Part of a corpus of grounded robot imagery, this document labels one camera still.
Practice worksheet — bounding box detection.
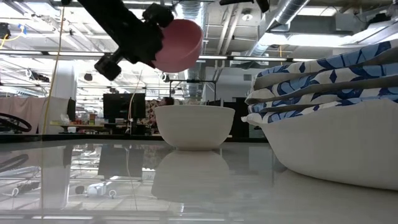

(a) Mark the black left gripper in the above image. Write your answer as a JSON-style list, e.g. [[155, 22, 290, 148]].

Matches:
[[94, 26, 165, 82]]

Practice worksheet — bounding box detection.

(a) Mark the pink plastic bowl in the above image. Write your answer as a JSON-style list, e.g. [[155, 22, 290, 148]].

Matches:
[[151, 18, 205, 74]]

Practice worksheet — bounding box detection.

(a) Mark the white plastic bowl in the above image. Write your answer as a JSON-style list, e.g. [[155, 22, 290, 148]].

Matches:
[[154, 105, 236, 152]]

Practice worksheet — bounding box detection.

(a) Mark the blue patterned paper plate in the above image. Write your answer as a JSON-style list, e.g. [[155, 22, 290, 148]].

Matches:
[[248, 86, 398, 114]]

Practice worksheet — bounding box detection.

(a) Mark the blue patterned paper bowl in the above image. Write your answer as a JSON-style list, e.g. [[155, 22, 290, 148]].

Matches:
[[251, 39, 398, 91], [244, 63, 398, 105]]

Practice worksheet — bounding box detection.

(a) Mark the person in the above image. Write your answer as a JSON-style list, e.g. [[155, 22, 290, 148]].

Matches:
[[158, 96, 175, 107]]

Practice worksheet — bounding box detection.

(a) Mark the red patterned cloth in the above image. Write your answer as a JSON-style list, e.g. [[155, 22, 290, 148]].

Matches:
[[145, 99, 160, 126]]

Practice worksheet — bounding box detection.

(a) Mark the large black monitor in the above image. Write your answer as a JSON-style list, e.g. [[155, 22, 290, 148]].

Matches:
[[103, 93, 146, 124]]

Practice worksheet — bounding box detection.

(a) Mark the small black monitor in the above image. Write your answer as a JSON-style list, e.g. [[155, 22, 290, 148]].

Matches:
[[67, 98, 77, 122]]

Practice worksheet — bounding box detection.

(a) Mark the cluttered desk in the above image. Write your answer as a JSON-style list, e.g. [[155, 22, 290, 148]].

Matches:
[[49, 120, 108, 135]]

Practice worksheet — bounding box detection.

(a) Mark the beige curtain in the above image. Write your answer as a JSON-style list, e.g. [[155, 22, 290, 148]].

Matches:
[[0, 96, 70, 135]]

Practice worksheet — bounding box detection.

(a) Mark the large white bottom bowl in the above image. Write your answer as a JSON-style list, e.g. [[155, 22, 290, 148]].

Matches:
[[241, 96, 398, 191]]

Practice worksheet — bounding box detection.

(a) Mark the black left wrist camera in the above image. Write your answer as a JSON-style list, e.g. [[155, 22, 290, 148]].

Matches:
[[142, 2, 175, 28]]

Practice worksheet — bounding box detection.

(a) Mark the silver ribbed ventilation duct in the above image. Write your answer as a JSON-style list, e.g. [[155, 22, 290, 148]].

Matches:
[[174, 0, 208, 97]]

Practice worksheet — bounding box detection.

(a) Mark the silver smooth ventilation duct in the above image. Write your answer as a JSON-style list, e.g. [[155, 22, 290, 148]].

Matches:
[[247, 0, 312, 58]]

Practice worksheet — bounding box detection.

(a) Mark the black ring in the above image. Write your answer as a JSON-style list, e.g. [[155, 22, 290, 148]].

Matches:
[[0, 112, 33, 134]]

